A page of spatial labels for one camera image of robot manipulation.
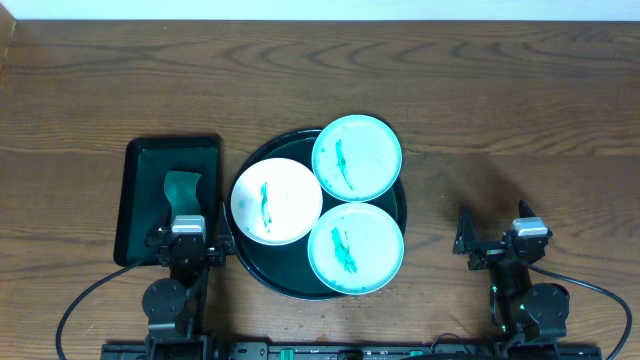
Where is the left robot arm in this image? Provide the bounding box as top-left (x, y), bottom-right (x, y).
top-left (142, 205), bottom-right (234, 360)

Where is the rectangular black tray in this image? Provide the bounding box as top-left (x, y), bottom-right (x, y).
top-left (113, 135), bottom-right (220, 267)

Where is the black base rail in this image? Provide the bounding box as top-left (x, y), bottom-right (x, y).
top-left (99, 340), bottom-right (603, 360)

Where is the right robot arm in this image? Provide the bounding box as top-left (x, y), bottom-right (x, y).
top-left (452, 201), bottom-right (570, 359)

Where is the light green plate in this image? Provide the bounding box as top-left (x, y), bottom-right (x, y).
top-left (307, 203), bottom-right (404, 296)
top-left (311, 114), bottom-right (403, 202)

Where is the white plate with green stain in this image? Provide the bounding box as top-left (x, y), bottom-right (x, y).
top-left (230, 158), bottom-right (323, 246)

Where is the green scouring sponge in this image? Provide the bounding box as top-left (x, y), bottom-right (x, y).
top-left (164, 171), bottom-right (201, 222)

